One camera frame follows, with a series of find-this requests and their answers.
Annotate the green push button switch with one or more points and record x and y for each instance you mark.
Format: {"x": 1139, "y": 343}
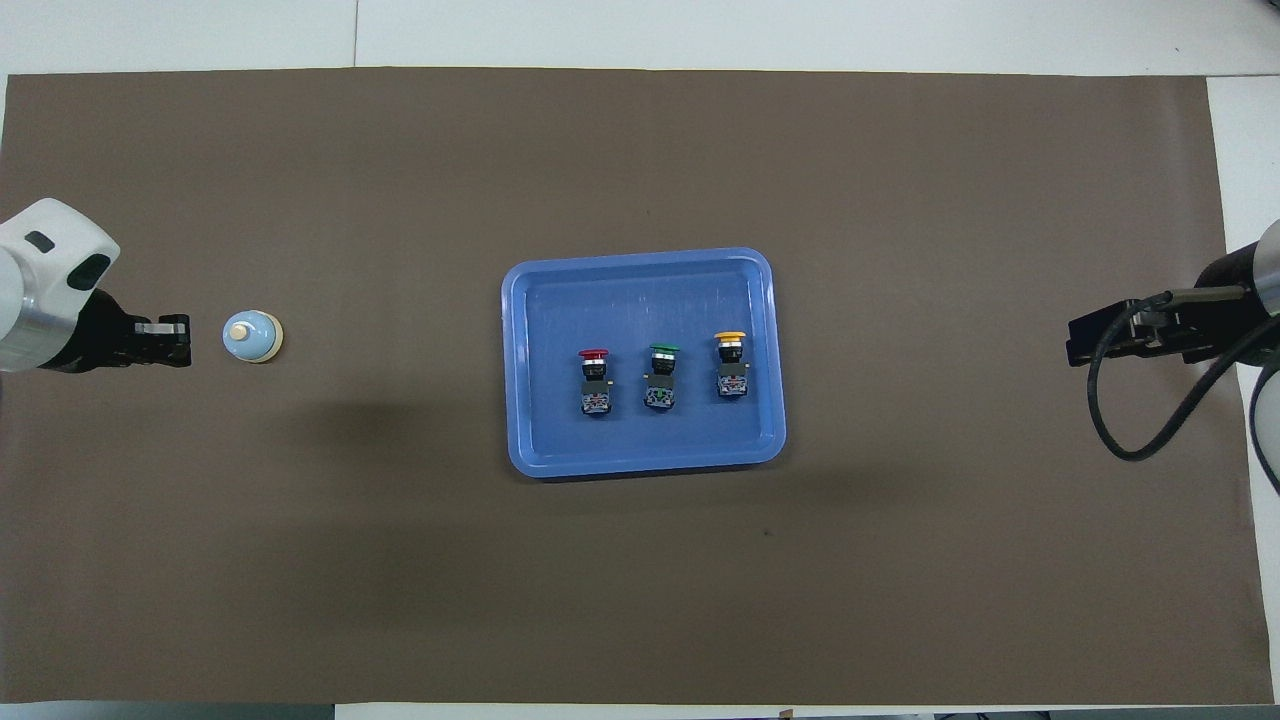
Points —
{"x": 660, "y": 390}

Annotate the blue plastic tray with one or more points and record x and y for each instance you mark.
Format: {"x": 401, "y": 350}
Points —
{"x": 640, "y": 440}

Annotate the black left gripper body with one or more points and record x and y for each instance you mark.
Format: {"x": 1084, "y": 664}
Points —
{"x": 100, "y": 345}

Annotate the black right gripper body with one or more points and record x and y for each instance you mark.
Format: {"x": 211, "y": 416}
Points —
{"x": 1215, "y": 335}

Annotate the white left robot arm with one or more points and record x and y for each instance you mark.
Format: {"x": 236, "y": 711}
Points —
{"x": 40, "y": 260}

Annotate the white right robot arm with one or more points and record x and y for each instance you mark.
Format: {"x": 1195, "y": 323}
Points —
{"x": 1268, "y": 420}

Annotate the yellow push button switch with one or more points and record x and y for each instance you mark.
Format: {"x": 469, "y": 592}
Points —
{"x": 731, "y": 378}

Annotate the brown table mat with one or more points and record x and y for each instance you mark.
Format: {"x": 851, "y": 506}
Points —
{"x": 640, "y": 150}

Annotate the light blue service bell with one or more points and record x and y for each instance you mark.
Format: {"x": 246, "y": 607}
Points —
{"x": 255, "y": 340}

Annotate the red push button switch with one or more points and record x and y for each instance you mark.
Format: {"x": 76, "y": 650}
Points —
{"x": 595, "y": 395}

